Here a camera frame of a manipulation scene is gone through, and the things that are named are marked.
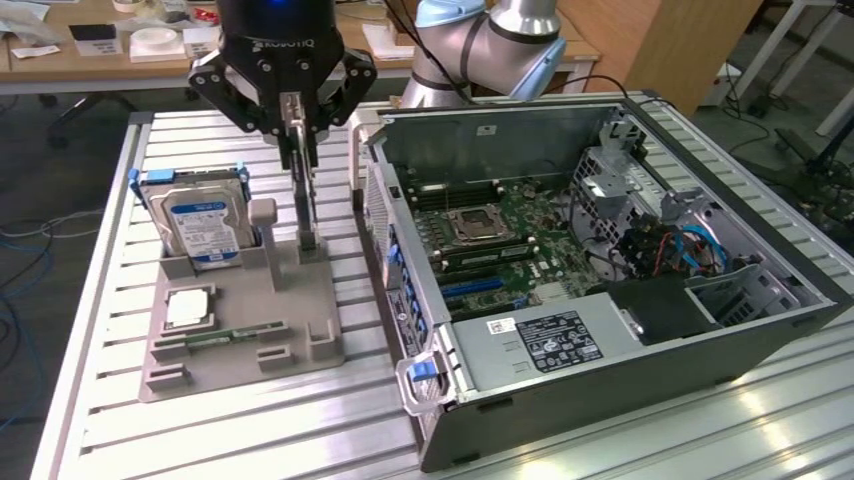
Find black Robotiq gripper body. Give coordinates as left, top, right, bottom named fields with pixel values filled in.
left=216, top=0, right=346, bottom=135

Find green graphics card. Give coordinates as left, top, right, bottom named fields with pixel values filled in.
left=279, top=91, right=323, bottom=252

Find white paper stack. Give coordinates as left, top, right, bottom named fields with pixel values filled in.
left=362, top=22, right=419, bottom=62

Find plain white box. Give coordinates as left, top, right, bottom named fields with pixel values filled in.
left=180, top=27, right=226, bottom=59

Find white round container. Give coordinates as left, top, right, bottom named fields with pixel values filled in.
left=127, top=27, right=187, bottom=64

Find brown cardboard box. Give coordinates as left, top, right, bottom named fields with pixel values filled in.
left=386, top=0, right=421, bottom=49

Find wooden desk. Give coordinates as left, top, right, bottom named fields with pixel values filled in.
left=0, top=0, right=602, bottom=109

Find white box with black lid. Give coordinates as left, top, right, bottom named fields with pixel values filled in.
left=68, top=23, right=123, bottom=57

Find hard disk with blue label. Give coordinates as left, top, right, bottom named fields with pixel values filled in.
left=127, top=167, right=254, bottom=274

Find white paper card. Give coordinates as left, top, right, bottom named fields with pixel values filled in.
left=10, top=44, right=63, bottom=60

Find CPU socket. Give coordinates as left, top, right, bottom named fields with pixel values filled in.
left=451, top=207, right=509, bottom=247

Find clear plastic bag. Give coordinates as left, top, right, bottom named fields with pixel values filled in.
left=0, top=0, right=68, bottom=46

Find black RAM stick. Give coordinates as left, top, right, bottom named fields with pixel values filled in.
left=437, top=243, right=539, bottom=267

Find silver CPU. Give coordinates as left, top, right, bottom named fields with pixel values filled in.
left=163, top=289, right=214, bottom=331

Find blue expansion slot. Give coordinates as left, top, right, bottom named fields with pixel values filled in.
left=439, top=278, right=506, bottom=297

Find perforated metal drive cage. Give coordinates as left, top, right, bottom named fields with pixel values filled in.
left=570, top=144, right=669, bottom=236

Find green motherboard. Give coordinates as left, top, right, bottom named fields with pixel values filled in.
left=397, top=167, right=613, bottom=321

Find wooden cabinet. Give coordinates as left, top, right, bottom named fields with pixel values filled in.
left=557, top=0, right=766, bottom=116

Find green RAM stick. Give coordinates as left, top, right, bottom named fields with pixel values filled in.
left=180, top=325, right=286, bottom=350

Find grey parts rack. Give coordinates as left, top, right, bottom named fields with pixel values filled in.
left=136, top=198, right=346, bottom=405

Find grey power supply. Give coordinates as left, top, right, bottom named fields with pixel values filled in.
left=451, top=292, right=649, bottom=392

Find black fan shroud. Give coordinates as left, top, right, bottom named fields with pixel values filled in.
left=610, top=277, right=722, bottom=347

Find black floor stand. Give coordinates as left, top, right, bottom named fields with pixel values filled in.
left=773, top=127, right=854, bottom=211

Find grey metal disk bay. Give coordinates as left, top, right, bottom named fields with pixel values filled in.
left=683, top=262, right=802, bottom=329

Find open black PC case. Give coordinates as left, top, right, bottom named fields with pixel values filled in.
left=347, top=94, right=854, bottom=474

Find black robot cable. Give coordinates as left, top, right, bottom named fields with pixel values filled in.
left=381, top=0, right=473, bottom=101

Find white floor cable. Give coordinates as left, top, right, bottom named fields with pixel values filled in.
left=0, top=209, right=102, bottom=240

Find black power cable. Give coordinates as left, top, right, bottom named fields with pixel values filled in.
left=545, top=73, right=659, bottom=106

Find red wire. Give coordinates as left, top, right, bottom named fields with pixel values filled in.
left=655, top=230, right=674, bottom=275

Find blue wire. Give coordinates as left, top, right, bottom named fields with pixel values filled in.
left=673, top=224, right=729, bottom=276

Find white table frame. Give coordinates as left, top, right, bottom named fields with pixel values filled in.
left=730, top=0, right=854, bottom=136

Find blue floor cable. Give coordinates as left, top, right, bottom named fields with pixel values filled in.
left=0, top=239, right=55, bottom=431

